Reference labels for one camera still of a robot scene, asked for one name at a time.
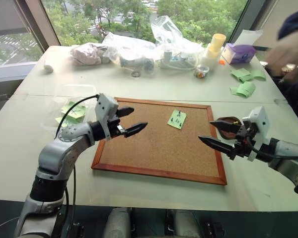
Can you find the person's bare hand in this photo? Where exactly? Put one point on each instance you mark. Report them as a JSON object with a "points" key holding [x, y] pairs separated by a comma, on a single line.
{"points": [[285, 53]]}

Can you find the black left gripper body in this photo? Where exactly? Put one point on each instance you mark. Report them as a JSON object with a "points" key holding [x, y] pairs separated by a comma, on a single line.
{"points": [[114, 127]]}

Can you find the white power strip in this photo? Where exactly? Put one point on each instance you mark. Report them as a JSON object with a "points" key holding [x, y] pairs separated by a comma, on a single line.
{"points": [[176, 62]]}

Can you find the plastic bag with pink cloth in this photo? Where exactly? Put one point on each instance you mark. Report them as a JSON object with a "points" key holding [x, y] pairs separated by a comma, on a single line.
{"points": [[87, 53]]}

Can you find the wood framed cork board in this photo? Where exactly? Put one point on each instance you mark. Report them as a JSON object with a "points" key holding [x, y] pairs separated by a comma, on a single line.
{"points": [[159, 148]]}

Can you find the dark window frame post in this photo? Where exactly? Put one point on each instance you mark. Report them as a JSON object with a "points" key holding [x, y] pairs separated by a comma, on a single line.
{"points": [[245, 19], [37, 22]]}

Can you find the white paper sheet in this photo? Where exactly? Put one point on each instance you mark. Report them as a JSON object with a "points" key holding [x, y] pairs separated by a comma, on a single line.
{"points": [[248, 37]]}

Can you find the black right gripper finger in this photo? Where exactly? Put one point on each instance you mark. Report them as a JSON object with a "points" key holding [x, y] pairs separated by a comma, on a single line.
{"points": [[216, 143], [226, 126]]}

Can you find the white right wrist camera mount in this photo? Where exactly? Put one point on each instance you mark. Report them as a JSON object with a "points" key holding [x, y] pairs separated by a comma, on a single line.
{"points": [[258, 119]]}

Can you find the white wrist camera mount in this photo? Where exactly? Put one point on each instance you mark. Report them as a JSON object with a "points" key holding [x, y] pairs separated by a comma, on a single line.
{"points": [[258, 119], [104, 104]]}

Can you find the clear plastic container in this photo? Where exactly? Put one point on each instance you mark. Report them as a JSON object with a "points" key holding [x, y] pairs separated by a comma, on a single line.
{"points": [[52, 109]]}

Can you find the large clear plastic bag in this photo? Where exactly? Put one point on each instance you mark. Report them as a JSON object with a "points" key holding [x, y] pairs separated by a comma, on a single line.
{"points": [[171, 34]]}

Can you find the small printed cup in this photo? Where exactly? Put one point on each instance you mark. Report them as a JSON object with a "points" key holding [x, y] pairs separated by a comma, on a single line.
{"points": [[201, 72]]}

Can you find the green paper notes pile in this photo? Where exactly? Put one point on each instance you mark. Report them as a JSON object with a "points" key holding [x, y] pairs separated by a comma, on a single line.
{"points": [[243, 89], [241, 75]]}

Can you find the person's dark sleeve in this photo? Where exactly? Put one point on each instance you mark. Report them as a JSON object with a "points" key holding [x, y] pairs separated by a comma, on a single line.
{"points": [[295, 22]]}

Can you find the clear bag with grey device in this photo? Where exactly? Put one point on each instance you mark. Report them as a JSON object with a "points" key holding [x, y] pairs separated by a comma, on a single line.
{"points": [[129, 52]]}

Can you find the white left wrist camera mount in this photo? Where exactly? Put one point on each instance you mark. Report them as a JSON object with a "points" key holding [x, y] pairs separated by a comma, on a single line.
{"points": [[104, 104]]}

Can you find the green sticky note with writing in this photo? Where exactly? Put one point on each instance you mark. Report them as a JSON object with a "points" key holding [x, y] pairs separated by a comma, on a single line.
{"points": [[175, 122]]}

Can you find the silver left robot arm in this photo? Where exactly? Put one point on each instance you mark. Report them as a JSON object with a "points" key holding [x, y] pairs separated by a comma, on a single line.
{"points": [[57, 153]]}

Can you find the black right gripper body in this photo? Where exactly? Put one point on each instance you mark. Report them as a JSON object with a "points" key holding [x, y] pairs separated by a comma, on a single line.
{"points": [[242, 146]]}

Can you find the grey window blind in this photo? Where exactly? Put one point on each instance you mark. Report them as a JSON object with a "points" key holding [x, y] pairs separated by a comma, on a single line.
{"points": [[5, 15]]}

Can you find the stack of yellow cups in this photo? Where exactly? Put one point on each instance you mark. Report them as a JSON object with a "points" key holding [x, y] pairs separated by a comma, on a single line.
{"points": [[214, 48]]}

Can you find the small orange object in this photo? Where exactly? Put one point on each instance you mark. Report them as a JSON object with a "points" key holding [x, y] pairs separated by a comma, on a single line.
{"points": [[222, 62]]}

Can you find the green note with black marks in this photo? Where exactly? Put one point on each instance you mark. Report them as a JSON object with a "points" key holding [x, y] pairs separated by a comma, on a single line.
{"points": [[74, 110]]}

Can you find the purple tissue box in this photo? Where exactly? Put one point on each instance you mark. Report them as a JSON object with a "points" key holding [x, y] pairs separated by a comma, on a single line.
{"points": [[238, 53]]}

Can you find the grey rounded robot part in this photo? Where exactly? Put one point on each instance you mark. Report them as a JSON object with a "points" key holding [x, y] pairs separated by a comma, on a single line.
{"points": [[186, 224], [118, 223]]}

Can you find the small white roll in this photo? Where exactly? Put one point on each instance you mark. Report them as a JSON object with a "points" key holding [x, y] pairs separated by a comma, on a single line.
{"points": [[49, 66]]}

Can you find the brown dish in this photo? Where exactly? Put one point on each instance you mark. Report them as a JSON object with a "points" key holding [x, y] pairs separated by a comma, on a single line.
{"points": [[227, 135]]}

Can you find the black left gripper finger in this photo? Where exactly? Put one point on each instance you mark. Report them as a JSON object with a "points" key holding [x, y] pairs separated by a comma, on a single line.
{"points": [[136, 128], [126, 111]]}

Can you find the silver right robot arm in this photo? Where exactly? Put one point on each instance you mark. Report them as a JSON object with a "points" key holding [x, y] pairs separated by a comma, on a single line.
{"points": [[293, 169]]}

